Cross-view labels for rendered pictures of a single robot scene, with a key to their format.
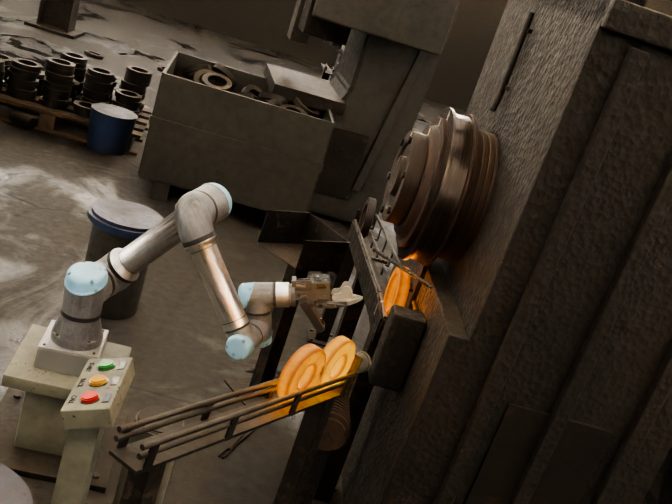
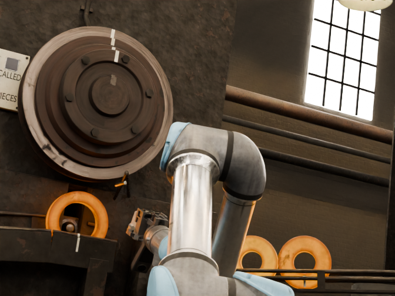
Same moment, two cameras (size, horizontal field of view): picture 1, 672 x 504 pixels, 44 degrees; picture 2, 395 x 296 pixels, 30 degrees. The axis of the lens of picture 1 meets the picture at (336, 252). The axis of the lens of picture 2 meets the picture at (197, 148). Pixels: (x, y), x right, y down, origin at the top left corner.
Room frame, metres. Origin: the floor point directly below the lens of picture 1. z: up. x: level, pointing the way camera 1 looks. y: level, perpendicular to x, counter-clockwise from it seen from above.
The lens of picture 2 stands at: (2.72, 1.95, 0.51)
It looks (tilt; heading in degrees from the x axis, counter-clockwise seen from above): 13 degrees up; 254
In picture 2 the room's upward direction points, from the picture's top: 8 degrees clockwise
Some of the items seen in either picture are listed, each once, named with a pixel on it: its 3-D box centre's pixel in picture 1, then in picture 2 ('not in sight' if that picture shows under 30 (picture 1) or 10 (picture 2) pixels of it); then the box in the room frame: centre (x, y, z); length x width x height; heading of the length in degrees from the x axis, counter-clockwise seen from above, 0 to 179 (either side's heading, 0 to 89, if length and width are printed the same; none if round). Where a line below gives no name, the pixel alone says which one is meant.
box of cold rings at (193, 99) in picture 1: (236, 138); not in sight; (5.07, 0.82, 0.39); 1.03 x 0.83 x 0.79; 101
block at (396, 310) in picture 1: (397, 348); (147, 258); (2.20, -0.26, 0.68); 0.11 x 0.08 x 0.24; 97
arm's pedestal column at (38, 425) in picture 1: (61, 406); not in sight; (2.19, 0.66, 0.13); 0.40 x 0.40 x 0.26; 11
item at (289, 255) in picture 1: (280, 311); not in sight; (2.89, 0.13, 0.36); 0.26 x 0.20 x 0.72; 42
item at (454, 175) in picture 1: (433, 186); (97, 104); (2.43, -0.21, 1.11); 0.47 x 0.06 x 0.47; 7
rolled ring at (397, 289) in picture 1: (395, 294); (77, 222); (2.43, -0.22, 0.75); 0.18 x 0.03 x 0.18; 9
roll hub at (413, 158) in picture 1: (402, 177); (108, 97); (2.42, -0.12, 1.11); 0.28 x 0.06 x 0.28; 7
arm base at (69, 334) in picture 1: (79, 323); not in sight; (2.19, 0.66, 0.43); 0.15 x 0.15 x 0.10
